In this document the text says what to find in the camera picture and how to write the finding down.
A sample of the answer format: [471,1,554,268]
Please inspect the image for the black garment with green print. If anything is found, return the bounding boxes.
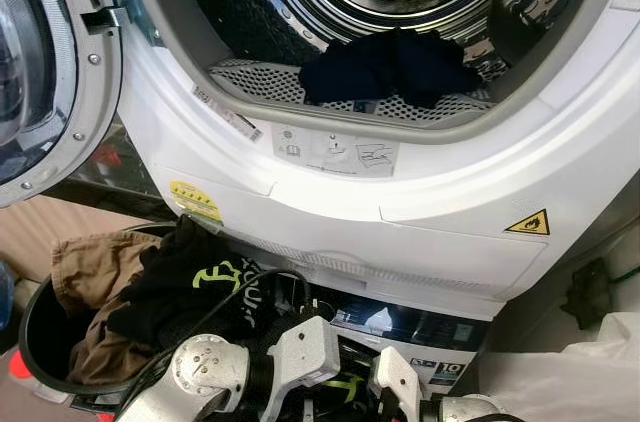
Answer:
[104,216,313,355]

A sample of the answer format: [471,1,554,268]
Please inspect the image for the washing machine with dark panel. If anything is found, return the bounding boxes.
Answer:
[300,280,493,405]

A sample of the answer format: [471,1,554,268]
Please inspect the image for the white plastic bag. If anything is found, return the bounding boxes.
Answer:
[478,310,640,422]

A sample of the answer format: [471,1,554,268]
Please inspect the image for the white tumble dryer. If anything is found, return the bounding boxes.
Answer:
[115,0,640,325]

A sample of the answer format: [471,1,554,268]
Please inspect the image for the yellow round sticker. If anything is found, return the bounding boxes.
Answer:
[167,179,224,224]

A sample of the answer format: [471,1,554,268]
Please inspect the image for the white instruction sticker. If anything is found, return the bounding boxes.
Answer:
[271,123,400,179]

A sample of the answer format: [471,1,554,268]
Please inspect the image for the yellow triangle warning sticker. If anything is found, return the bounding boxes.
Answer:
[502,208,552,237]

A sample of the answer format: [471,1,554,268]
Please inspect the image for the brown khaki garment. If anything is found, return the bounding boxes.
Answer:
[49,229,169,389]

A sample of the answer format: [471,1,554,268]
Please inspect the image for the black laundry basket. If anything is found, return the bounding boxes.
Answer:
[17,222,206,415]

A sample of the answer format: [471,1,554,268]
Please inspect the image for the narrow barcode label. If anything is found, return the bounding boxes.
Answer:
[191,86,264,144]

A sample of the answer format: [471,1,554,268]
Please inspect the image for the red plastic stool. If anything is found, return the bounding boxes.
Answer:
[7,349,40,386]

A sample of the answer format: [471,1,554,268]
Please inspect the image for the dark glossy cabinet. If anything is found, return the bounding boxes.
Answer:
[45,122,166,221]

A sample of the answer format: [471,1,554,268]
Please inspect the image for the grey perforated lint filter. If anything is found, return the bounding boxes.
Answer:
[207,56,497,129]

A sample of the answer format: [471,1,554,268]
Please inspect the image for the dark navy garment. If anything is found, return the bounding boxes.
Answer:
[299,27,484,110]

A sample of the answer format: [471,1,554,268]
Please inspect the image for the black drum paddle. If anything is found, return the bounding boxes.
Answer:
[487,0,549,67]

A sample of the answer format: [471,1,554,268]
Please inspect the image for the round dryer door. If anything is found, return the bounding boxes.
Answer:
[0,0,128,209]

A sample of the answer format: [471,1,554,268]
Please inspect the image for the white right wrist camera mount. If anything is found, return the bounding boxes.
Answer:
[367,346,427,422]

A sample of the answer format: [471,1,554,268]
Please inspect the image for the black wall fitting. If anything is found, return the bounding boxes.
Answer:
[561,259,613,332]

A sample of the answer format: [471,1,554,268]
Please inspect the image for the thin green cable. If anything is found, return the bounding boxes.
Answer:
[606,264,640,283]

